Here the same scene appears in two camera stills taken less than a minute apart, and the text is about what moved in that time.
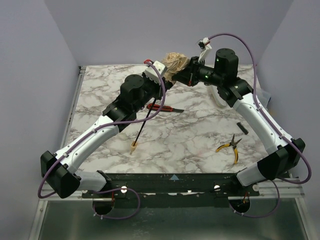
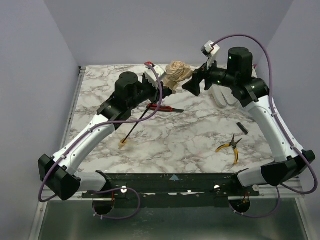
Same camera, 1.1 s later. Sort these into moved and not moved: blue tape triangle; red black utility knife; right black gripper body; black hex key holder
Moved: right black gripper body
Not moved: blue tape triangle; red black utility knife; black hex key holder
